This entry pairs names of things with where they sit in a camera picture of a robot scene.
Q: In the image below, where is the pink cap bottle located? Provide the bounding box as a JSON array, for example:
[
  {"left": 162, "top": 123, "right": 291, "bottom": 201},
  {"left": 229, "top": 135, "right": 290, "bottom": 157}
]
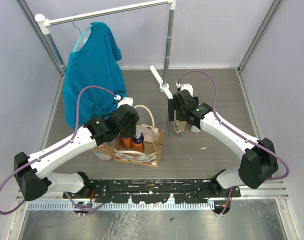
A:
[{"left": 93, "top": 142, "right": 112, "bottom": 161}]

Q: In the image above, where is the white metal clothes rack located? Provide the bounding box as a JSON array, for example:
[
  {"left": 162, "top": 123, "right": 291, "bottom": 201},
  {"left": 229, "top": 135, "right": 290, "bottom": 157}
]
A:
[{"left": 34, "top": 0, "right": 176, "bottom": 99}]

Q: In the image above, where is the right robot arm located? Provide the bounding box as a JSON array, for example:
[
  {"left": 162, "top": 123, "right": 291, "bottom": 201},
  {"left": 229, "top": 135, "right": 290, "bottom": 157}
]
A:
[{"left": 168, "top": 89, "right": 278, "bottom": 197}]

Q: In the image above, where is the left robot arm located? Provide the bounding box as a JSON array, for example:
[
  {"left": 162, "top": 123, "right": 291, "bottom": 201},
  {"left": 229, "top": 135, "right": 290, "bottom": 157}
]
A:
[{"left": 14, "top": 104, "right": 139, "bottom": 201}]

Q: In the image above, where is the white bottle grey cap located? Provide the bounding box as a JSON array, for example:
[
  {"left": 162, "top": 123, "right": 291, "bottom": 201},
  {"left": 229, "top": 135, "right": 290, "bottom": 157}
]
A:
[{"left": 191, "top": 125, "right": 201, "bottom": 133}]

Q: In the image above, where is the teal t-shirt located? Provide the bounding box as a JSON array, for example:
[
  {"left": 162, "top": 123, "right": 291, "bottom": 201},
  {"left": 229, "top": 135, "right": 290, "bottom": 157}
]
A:
[{"left": 63, "top": 22, "right": 127, "bottom": 128}]

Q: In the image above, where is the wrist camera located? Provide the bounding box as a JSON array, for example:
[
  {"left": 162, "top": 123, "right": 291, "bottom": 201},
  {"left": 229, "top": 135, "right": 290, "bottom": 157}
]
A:
[
  {"left": 114, "top": 95, "right": 134, "bottom": 108},
  {"left": 175, "top": 82, "right": 193, "bottom": 96}
]

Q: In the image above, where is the light blue clothes hanger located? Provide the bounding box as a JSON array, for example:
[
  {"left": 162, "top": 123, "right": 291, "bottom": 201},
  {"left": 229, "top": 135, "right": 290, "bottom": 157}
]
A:
[{"left": 72, "top": 24, "right": 92, "bottom": 53}]

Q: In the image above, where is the dark blue pump bottle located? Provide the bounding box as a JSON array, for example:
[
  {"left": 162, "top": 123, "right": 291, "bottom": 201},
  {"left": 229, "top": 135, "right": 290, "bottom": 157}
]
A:
[{"left": 132, "top": 131, "right": 144, "bottom": 153}]

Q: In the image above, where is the burlap canvas bag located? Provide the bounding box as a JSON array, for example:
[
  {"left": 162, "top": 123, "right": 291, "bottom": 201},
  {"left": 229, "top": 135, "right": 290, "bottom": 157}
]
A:
[{"left": 111, "top": 105, "right": 164, "bottom": 168}]

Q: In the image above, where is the clear bottle white cap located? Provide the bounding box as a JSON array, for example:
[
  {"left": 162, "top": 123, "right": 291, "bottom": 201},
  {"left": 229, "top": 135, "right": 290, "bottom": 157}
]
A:
[{"left": 173, "top": 120, "right": 187, "bottom": 136}]

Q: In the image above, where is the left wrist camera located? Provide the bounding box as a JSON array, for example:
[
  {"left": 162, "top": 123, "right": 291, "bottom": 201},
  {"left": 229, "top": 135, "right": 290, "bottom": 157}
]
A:
[{"left": 114, "top": 95, "right": 134, "bottom": 108}]

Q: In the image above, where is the white cable duct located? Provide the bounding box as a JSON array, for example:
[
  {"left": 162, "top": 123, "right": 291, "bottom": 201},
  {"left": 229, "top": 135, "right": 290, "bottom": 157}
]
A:
[{"left": 27, "top": 200, "right": 215, "bottom": 211}]

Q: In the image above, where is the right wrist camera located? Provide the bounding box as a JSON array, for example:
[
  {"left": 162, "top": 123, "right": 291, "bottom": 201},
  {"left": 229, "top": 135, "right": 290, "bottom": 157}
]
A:
[{"left": 175, "top": 82, "right": 193, "bottom": 96}]

